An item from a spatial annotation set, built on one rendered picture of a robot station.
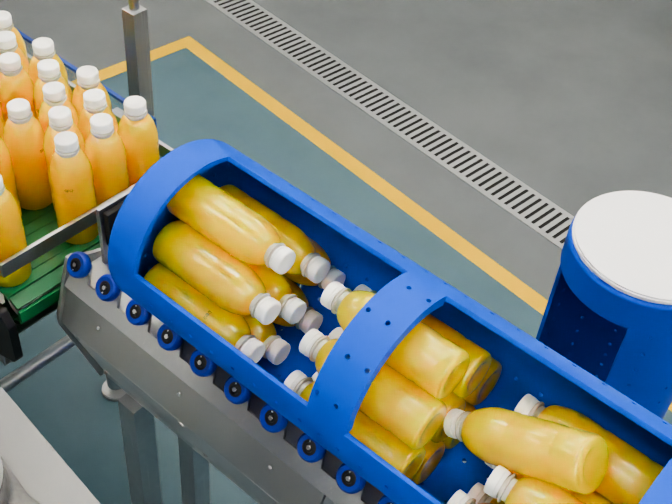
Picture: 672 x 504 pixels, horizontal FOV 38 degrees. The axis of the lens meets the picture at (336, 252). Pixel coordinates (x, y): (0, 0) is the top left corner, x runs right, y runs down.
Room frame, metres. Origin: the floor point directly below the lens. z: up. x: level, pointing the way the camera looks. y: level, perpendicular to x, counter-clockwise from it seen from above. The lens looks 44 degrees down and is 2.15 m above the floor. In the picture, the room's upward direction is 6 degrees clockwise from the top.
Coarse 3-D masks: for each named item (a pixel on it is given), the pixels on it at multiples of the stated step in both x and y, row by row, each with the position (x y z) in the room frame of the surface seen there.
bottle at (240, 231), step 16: (192, 192) 1.08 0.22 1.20; (208, 192) 1.08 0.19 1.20; (224, 192) 1.09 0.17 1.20; (176, 208) 1.07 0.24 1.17; (192, 208) 1.06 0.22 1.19; (208, 208) 1.05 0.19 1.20; (224, 208) 1.05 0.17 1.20; (240, 208) 1.05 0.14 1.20; (192, 224) 1.05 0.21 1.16; (208, 224) 1.03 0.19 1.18; (224, 224) 1.02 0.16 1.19; (240, 224) 1.02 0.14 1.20; (256, 224) 1.02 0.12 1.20; (224, 240) 1.01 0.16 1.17; (240, 240) 1.00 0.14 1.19; (256, 240) 1.00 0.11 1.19; (272, 240) 1.01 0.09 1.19; (240, 256) 0.99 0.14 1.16; (256, 256) 0.98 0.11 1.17
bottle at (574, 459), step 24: (480, 408) 0.79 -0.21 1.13; (504, 408) 0.78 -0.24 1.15; (456, 432) 0.77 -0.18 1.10; (480, 432) 0.74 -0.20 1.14; (504, 432) 0.73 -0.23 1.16; (528, 432) 0.72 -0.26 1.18; (552, 432) 0.71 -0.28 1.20; (576, 432) 0.71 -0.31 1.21; (480, 456) 0.73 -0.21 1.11; (504, 456) 0.71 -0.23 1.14; (528, 456) 0.69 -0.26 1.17; (552, 456) 0.68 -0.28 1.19; (576, 456) 0.67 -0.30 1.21; (600, 456) 0.69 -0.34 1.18; (552, 480) 0.67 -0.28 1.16; (576, 480) 0.65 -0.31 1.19; (600, 480) 0.67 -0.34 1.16
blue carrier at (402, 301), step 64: (256, 192) 1.21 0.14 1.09; (128, 256) 0.99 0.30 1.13; (384, 256) 0.96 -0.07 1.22; (192, 320) 0.91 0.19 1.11; (384, 320) 0.84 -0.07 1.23; (448, 320) 0.98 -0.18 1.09; (256, 384) 0.83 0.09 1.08; (320, 384) 0.78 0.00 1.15; (512, 384) 0.90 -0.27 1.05; (576, 384) 0.77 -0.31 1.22; (640, 448) 0.79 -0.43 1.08
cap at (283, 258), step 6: (282, 246) 1.00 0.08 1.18; (276, 252) 0.98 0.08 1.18; (282, 252) 0.98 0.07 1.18; (288, 252) 0.99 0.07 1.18; (294, 252) 1.00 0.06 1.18; (270, 258) 0.98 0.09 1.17; (276, 258) 0.98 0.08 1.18; (282, 258) 0.98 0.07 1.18; (288, 258) 0.99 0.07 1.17; (294, 258) 1.00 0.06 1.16; (270, 264) 0.98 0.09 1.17; (276, 264) 0.97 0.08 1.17; (282, 264) 0.98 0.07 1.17; (288, 264) 0.99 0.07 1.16; (276, 270) 0.97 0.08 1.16; (282, 270) 0.98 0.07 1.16; (288, 270) 0.99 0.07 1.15
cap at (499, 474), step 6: (498, 468) 0.70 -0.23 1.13; (504, 468) 0.70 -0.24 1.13; (492, 474) 0.69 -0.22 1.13; (498, 474) 0.69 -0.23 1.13; (504, 474) 0.69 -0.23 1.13; (510, 474) 0.70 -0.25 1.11; (492, 480) 0.68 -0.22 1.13; (498, 480) 0.68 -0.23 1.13; (504, 480) 0.68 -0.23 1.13; (486, 486) 0.68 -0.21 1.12; (492, 486) 0.68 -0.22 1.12; (498, 486) 0.68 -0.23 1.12; (486, 492) 0.68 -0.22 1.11; (492, 492) 0.67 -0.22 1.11
